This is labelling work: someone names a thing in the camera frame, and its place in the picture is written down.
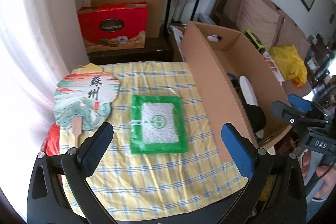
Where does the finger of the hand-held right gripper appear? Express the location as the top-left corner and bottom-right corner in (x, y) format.
(271, 100), (328, 132)
(288, 93), (328, 119)

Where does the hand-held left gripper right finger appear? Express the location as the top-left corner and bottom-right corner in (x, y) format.
(221, 123), (307, 224)

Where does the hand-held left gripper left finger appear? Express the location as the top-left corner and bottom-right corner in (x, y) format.
(26, 122), (117, 224)

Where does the black cap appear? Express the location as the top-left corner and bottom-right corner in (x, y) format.
(231, 80), (267, 135)

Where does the large cardboard box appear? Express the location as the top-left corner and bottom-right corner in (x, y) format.
(182, 21), (292, 162)

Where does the person's right hand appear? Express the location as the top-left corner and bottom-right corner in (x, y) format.
(301, 153), (336, 201)

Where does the yellow plastic bag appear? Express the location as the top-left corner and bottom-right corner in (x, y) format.
(270, 45), (307, 83)

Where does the white orange shopping bag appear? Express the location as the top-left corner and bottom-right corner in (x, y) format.
(262, 52), (285, 83)

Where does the red cloth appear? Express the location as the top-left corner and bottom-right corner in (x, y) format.
(43, 123), (63, 182)

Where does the dark wooden chair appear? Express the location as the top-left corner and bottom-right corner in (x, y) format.
(304, 34), (336, 98)

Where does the painted paper hand fan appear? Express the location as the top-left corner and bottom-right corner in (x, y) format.
(54, 63), (122, 144)

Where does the green plastic packet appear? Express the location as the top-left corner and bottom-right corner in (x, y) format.
(130, 94), (189, 155)

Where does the yellow blue checkered tablecloth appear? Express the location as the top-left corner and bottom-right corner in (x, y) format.
(59, 61), (252, 216)

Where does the brown sofa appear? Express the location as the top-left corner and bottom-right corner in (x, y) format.
(210, 0), (318, 98)

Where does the lime green black device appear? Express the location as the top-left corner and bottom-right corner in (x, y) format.
(244, 29), (265, 52)

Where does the dark wooden cabinet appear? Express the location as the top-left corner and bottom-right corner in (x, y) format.
(87, 36), (174, 65)

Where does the beige sofa cushion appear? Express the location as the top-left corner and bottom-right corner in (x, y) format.
(238, 0), (280, 41)

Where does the blue white box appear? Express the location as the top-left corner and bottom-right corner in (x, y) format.
(198, 13), (214, 25)

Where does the red gift box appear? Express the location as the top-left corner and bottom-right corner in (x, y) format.
(77, 2), (149, 53)

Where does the white sheer curtain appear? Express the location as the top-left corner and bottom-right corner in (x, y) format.
(0, 0), (92, 135)

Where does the closed brown cardboard box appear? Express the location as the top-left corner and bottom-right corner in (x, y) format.
(91, 0), (169, 38)

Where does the black cable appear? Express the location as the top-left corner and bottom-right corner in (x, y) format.
(304, 161), (336, 206)

